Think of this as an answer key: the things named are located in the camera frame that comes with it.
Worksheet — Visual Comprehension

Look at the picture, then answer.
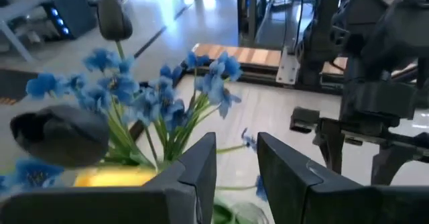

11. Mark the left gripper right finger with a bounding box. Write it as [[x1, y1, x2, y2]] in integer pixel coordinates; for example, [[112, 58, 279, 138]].
[[257, 132, 429, 224]]

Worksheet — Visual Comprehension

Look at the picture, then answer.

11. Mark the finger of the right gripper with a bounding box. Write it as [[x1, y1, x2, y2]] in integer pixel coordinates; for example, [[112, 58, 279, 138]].
[[371, 146, 415, 186], [318, 135, 346, 174]]

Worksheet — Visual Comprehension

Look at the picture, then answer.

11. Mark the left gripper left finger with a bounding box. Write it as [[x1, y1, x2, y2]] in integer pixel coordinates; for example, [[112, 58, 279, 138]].
[[0, 132, 218, 224]]

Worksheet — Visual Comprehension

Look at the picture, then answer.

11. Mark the yellow artificial tulip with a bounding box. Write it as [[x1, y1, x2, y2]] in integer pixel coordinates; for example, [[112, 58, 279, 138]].
[[73, 166, 158, 188]]

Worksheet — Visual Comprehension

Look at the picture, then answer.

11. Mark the black artificial tulip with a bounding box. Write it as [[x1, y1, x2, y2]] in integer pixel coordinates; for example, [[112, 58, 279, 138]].
[[9, 105, 110, 168], [97, 0, 134, 62]]

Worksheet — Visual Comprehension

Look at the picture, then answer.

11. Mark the blue artificial flower bunch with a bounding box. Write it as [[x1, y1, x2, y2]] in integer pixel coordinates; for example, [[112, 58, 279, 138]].
[[0, 48, 269, 201]]

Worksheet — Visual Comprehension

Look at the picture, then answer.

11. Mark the black computer tower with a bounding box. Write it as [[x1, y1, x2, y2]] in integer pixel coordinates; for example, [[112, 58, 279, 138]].
[[43, 0, 98, 40]]

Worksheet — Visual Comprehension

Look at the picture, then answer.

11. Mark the white mounting bracket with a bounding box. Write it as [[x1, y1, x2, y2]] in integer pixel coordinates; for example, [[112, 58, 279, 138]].
[[276, 48, 300, 86]]

